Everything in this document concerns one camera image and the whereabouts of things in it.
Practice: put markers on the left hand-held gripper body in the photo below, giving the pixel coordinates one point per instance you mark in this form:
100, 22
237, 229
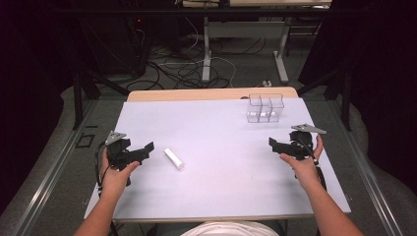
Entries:
118, 151

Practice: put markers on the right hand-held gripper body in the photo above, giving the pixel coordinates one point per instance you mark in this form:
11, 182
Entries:
300, 144

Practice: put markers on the white cylinder tube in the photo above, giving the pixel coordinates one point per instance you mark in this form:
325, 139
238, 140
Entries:
173, 158

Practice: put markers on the clear plastic organizer box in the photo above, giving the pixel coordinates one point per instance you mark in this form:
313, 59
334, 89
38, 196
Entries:
265, 108

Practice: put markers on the person's right hand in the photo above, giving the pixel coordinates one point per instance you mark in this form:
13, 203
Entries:
305, 168

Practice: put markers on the person's left hand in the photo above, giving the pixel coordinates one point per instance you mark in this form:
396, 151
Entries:
115, 178

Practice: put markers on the white power plug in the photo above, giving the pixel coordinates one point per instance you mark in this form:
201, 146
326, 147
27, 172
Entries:
267, 83

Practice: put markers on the black metal stand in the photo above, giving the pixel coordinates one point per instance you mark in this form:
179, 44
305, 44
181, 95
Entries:
331, 88
86, 85

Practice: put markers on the person's white shirt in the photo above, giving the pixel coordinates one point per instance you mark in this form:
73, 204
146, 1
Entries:
230, 228

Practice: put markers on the black computer tower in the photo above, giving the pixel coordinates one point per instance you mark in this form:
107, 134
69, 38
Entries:
126, 42

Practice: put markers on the white metal desk frame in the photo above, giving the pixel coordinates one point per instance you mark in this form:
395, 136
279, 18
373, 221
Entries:
244, 49

